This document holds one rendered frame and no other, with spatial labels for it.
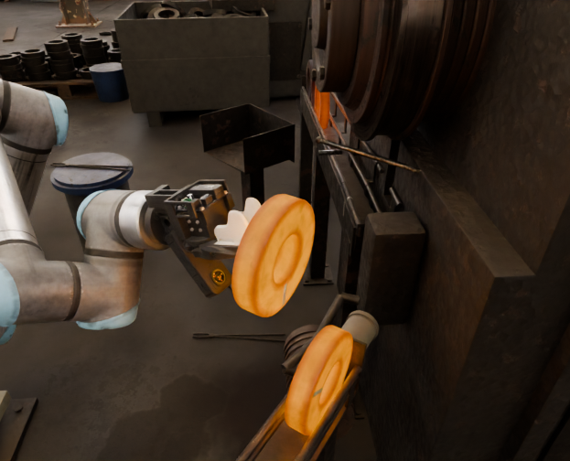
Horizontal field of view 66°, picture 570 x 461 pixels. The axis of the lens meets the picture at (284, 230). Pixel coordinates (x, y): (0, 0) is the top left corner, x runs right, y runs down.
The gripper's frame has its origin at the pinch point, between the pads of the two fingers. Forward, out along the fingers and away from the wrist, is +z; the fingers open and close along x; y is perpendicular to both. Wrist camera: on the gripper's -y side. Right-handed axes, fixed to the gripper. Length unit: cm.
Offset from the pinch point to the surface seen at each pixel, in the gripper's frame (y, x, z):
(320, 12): 23.5, 38.7, -9.0
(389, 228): -13.7, 28.9, 2.1
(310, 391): -18.6, -5.7, 3.7
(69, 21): 89, 409, -628
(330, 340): -15.8, 1.0, 3.8
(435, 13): 19.7, 33.5, 12.1
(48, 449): -70, -15, -93
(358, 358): -25.5, 7.8, 3.2
